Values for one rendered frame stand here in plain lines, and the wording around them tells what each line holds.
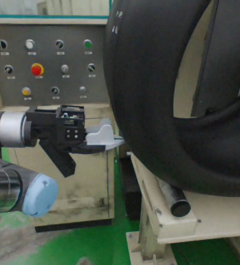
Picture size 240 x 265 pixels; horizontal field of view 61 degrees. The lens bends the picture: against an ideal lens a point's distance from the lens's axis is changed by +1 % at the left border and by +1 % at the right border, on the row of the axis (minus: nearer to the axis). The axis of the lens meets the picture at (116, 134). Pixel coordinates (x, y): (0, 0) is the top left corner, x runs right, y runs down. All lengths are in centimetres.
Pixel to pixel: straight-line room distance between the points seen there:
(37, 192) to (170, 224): 30
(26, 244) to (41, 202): 121
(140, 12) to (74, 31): 68
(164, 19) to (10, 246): 155
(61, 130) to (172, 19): 27
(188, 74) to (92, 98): 48
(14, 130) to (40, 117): 5
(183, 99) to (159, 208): 40
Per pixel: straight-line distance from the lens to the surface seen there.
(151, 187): 58
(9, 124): 44
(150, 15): 30
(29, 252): 156
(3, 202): 37
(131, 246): 147
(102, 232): 154
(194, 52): 74
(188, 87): 76
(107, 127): 43
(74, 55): 97
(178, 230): 54
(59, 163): 48
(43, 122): 43
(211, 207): 66
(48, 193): 41
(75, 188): 127
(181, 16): 30
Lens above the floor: 126
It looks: 29 degrees down
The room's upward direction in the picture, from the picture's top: straight up
